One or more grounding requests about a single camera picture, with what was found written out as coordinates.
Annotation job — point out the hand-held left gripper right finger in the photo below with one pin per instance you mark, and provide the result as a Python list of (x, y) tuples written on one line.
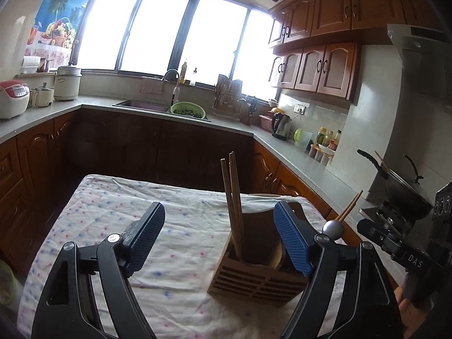
[(293, 240)]

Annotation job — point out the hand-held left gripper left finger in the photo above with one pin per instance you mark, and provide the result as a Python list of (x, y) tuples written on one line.
[(148, 233)]

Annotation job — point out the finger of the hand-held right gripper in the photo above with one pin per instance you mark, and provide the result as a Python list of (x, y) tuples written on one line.
[(370, 231)]

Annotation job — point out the wooden utensil holder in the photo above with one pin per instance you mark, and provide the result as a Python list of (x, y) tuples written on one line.
[(254, 286)]

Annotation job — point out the wooden chopstick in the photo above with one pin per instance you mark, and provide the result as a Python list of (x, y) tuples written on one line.
[(225, 173), (349, 205), (233, 166)]

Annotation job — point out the person's right hand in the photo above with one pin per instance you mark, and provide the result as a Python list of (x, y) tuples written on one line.
[(406, 314)]

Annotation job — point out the gas stove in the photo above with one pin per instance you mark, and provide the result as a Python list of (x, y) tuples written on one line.
[(395, 219)]

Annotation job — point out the floral white tablecloth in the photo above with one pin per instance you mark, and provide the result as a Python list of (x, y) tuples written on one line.
[(176, 219)]

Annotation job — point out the black wok with lid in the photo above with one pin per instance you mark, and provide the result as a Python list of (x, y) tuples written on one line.
[(406, 194)]

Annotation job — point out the chopsticks on wok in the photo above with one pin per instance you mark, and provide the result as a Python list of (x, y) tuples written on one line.
[(381, 161)]

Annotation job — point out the spice jar set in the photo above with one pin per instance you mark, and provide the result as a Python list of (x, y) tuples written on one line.
[(320, 154)]

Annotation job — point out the wooden base cabinets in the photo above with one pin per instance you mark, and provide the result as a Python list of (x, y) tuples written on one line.
[(141, 141)]

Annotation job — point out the green plastic jug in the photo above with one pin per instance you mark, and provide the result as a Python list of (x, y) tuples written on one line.
[(303, 139)]

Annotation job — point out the glass jar with yellow lid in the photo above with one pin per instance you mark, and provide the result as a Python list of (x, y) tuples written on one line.
[(321, 136)]

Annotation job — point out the steel electric kettle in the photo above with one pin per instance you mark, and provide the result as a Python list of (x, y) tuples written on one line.
[(281, 127)]

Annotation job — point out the pink plastic container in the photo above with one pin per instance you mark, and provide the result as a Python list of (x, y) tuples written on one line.
[(266, 123)]

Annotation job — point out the kitchen sink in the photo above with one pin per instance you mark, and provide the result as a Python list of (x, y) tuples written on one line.
[(141, 106)]

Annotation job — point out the green plastic colander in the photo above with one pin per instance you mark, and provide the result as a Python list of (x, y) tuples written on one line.
[(188, 110)]

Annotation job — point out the metal kitchen faucet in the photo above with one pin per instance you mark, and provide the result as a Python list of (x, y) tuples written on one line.
[(175, 90)]

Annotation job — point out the green rimmed bowl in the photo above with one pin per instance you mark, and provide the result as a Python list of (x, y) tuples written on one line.
[(6, 282)]

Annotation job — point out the yellow bottle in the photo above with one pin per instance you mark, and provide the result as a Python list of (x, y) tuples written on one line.
[(183, 74)]

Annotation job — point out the large white cooking pot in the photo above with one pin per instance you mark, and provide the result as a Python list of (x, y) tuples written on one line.
[(67, 84)]

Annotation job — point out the steel range hood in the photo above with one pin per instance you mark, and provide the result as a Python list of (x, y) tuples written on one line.
[(423, 67)]

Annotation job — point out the small white cooking pot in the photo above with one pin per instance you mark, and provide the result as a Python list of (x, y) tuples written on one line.
[(43, 96)]

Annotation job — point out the pink white rice cooker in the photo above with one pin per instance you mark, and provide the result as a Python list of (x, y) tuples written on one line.
[(12, 100)]

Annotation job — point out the brown jug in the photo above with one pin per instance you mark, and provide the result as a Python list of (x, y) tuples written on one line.
[(45, 65)]

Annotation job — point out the kitchen window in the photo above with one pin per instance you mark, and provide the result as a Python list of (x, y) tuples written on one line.
[(159, 31)]

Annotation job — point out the white storage box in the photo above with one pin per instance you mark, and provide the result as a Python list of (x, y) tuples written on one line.
[(30, 65)]

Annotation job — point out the wall power outlet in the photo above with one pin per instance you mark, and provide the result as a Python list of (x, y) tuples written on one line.
[(300, 108)]

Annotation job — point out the wooden wall cabinets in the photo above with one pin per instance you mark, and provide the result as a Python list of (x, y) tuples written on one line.
[(317, 67)]

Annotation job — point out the fruit and palm wall poster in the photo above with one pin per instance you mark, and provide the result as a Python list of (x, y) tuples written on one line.
[(60, 10)]

